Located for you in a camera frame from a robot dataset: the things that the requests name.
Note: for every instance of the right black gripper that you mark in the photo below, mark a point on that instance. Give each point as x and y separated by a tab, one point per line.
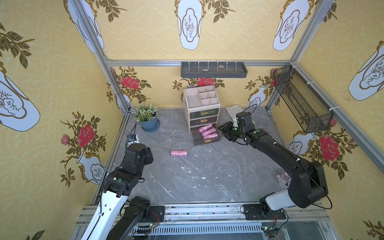
229	132

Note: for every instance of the pink trash bag roll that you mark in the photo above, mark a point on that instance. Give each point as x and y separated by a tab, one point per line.
214	135
209	132
205	128
179	153

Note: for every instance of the beige drawer organizer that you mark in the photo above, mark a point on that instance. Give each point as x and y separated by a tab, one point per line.
202	107

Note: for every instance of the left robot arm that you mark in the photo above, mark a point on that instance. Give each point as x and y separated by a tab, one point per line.
116	190

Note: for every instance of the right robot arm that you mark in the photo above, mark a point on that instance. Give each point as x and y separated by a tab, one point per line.
308	182

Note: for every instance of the grey work glove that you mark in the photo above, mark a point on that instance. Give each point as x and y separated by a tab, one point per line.
233	110

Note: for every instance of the potted green plant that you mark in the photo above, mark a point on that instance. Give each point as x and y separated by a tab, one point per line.
146	115

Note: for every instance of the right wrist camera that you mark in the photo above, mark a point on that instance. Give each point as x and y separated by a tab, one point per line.
245	122

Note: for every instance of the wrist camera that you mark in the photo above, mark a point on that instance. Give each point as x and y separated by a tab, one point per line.
245	122
131	139

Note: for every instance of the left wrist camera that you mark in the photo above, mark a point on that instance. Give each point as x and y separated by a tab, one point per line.
131	139

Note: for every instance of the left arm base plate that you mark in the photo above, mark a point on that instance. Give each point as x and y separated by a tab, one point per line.
156	215

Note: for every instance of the grey wall shelf tray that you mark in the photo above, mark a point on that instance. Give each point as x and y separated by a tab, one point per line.
214	69

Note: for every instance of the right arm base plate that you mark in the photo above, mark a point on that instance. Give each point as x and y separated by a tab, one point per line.
262	212

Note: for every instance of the black wire mesh basket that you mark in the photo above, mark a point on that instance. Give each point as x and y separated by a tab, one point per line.
310	111

